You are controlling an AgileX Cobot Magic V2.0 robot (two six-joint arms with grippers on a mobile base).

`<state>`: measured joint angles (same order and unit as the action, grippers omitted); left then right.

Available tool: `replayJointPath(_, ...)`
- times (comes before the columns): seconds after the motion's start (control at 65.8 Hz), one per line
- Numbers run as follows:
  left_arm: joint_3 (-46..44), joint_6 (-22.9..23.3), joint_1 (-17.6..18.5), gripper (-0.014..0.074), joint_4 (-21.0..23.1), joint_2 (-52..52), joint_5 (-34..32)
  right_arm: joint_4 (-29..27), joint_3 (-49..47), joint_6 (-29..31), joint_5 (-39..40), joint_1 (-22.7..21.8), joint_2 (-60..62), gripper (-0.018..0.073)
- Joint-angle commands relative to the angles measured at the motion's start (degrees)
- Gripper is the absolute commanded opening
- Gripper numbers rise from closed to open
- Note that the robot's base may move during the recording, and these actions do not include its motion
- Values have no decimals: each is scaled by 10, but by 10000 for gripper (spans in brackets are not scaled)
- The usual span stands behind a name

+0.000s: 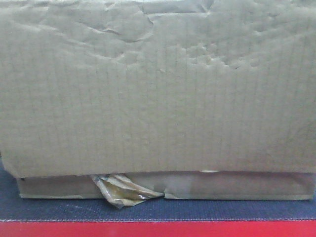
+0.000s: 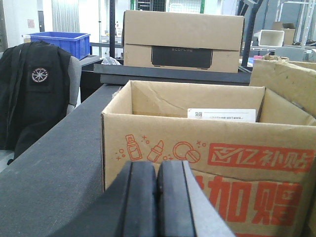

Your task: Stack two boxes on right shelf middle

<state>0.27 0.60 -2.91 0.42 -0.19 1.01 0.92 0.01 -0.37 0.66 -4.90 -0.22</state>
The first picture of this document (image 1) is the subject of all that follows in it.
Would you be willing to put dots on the large brown cardboard box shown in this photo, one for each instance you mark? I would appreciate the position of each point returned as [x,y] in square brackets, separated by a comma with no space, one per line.
[117,86]

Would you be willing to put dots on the crumpled clear packing tape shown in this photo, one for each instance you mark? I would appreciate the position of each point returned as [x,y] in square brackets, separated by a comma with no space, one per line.
[121,192]

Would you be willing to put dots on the red platform edge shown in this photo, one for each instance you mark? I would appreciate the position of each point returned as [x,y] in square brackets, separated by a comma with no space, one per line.
[160,229]

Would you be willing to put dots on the dark blue woven mat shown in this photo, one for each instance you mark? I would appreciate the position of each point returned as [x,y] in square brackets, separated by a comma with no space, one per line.
[14,208]

